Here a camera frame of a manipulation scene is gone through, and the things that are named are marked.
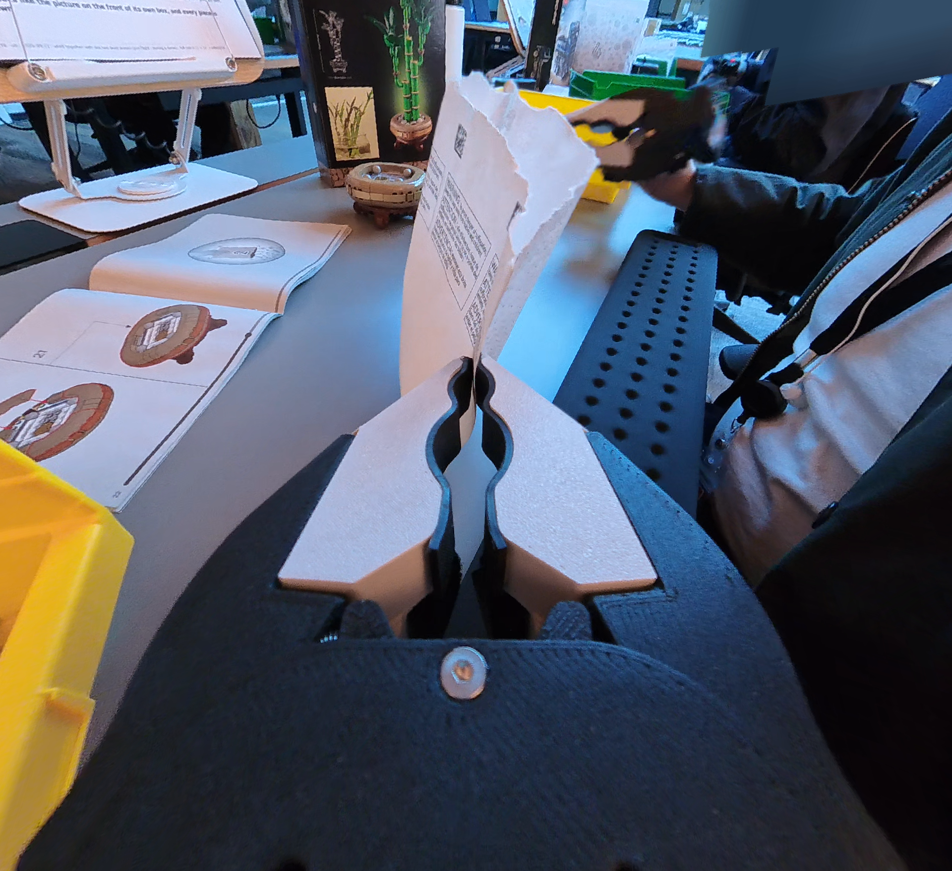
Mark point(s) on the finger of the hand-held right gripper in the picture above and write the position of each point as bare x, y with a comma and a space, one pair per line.
639, 163
625, 118

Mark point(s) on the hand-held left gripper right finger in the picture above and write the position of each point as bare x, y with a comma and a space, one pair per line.
573, 514

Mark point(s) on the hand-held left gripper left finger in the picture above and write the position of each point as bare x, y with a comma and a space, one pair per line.
364, 514

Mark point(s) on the yellow parts bin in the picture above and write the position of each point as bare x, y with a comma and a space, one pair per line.
44, 588
606, 186

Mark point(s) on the white printed paper bag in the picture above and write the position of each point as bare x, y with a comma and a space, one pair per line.
461, 253

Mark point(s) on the tan brick-built pot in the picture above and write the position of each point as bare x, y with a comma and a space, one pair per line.
385, 183

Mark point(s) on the instruction booklet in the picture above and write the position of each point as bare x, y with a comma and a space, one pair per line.
149, 365

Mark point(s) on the adjoining grey desk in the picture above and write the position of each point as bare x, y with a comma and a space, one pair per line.
282, 157

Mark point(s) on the person's right hand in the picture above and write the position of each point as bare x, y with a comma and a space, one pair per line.
669, 190

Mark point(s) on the green parts bin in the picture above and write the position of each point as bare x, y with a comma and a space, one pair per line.
632, 82

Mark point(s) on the white patterned sheet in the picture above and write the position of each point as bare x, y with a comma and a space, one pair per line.
613, 30

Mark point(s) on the black cardboard carton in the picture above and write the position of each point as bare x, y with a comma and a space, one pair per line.
547, 30

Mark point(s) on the black perforated chair part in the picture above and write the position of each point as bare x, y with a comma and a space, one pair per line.
639, 365

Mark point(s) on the instruction sheet on stand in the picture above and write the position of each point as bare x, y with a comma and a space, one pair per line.
134, 194

